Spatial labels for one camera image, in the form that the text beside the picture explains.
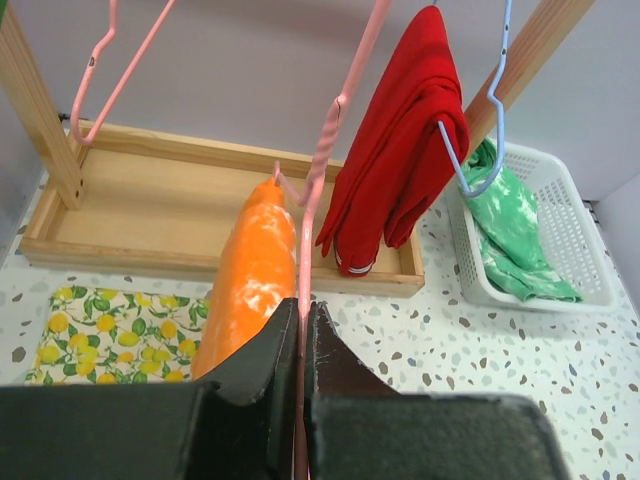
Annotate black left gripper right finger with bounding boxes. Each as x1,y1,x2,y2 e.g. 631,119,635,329
305,303,569,479

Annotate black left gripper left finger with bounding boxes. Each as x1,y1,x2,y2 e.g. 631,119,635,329
1,299,298,479

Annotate orange tie-dye trousers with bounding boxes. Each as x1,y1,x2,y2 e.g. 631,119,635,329
191,179,296,380

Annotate green tie-dye trousers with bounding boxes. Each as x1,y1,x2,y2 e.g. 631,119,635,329
463,166,583,303

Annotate pink wire hanger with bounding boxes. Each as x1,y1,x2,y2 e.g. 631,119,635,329
69,0,177,147
273,0,391,480

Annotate blue wire hanger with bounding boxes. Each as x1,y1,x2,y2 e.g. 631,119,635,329
437,0,512,198

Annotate red trousers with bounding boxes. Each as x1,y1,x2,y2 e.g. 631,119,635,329
316,5,470,277

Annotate lemon print cloth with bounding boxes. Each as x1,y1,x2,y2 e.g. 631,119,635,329
25,285,209,385

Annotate wooden clothes rack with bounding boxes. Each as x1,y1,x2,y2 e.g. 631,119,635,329
1,1,590,298

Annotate white plastic basket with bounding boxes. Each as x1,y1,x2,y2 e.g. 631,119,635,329
445,142,618,313

